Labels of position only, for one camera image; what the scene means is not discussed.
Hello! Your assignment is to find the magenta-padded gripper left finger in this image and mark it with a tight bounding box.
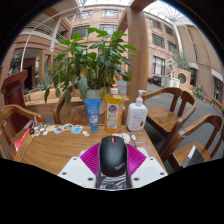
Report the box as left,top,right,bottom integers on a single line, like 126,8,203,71
57,142,101,189

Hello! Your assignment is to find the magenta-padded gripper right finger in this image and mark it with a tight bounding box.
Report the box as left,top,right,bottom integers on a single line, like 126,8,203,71
126,143,169,189

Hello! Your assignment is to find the black computer mouse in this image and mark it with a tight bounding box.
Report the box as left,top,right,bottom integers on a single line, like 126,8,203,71
98,135,129,178

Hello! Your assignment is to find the light blue sticker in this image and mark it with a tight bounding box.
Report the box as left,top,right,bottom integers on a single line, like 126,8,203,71
71,124,84,135

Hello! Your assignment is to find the crumpled white wrapper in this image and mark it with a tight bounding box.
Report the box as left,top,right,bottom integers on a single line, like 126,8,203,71
111,132,132,145

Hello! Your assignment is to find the dark oval sticker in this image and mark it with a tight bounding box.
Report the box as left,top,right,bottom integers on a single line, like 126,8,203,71
62,123,74,132

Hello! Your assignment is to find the grey flat case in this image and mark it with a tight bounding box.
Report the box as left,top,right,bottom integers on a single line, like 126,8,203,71
181,144,204,168

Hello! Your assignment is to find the white pump bottle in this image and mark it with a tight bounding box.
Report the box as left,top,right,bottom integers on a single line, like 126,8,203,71
126,89,149,132

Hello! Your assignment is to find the blue squeeze tube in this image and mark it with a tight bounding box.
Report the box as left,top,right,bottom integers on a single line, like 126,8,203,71
83,97,102,133

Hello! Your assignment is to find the red booklet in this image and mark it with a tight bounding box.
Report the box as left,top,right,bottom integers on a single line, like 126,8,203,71
13,128,32,153

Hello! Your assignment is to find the yellow dish soap bottle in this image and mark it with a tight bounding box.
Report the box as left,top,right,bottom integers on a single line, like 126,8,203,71
103,84,125,134

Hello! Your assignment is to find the yellow flowering plant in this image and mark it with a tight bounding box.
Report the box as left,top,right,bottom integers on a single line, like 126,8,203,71
194,83,205,99

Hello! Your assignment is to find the dark red wooden lectern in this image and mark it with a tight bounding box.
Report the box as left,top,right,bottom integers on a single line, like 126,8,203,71
0,69,29,126

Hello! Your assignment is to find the leafy plant in white pot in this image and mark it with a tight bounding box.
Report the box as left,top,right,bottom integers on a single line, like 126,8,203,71
43,27,138,114

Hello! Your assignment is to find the dark bust statue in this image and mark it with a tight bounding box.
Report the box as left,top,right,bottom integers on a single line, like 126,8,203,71
8,54,22,76

